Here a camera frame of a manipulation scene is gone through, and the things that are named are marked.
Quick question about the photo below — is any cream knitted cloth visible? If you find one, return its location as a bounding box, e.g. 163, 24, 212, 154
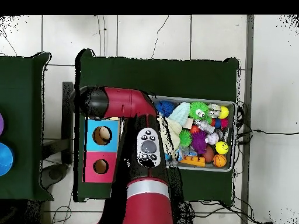
158, 116, 183, 156

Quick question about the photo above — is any metal mesh bin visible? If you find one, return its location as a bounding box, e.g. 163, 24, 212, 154
149, 94, 237, 173

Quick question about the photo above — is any wooden box with three holes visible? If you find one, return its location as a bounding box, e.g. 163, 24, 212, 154
82, 116, 124, 184

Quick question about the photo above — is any blue spiky ball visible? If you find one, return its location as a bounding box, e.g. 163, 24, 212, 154
155, 100, 175, 118

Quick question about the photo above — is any mint knitted cloth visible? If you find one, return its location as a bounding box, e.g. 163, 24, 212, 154
168, 101, 191, 125

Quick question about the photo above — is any small green spiky ball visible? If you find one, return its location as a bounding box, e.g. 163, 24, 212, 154
178, 128, 193, 148

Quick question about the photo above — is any dark green table cloth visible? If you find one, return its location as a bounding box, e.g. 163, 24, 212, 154
74, 48, 240, 206
0, 52, 54, 202

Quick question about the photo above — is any green fuzzy ball with eyes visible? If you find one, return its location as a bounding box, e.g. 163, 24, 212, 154
188, 101, 212, 124

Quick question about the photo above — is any purple spiky ball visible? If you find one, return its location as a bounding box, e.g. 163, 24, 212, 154
190, 130, 208, 155

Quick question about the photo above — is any orange toy block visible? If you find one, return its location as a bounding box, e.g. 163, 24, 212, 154
179, 155, 206, 167

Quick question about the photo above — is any plain yellow ball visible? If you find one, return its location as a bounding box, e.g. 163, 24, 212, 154
218, 106, 230, 120

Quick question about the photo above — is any yellow smiley ball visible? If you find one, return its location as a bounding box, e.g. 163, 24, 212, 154
214, 141, 230, 155

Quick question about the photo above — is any orange toy basketball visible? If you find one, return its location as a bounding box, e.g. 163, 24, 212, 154
213, 153, 227, 168

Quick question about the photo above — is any black upright panel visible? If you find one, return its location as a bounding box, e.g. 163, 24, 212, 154
61, 81, 74, 164

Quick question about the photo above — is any dark grey stand base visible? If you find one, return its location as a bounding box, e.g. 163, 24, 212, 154
40, 163, 68, 190

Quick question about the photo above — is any large blue ball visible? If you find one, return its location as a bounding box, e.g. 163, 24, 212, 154
0, 142, 14, 176

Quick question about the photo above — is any thin black floor cable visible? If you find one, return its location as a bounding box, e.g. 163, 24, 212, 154
150, 15, 169, 60

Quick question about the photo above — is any black power cable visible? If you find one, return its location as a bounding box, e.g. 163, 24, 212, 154
237, 129, 299, 137

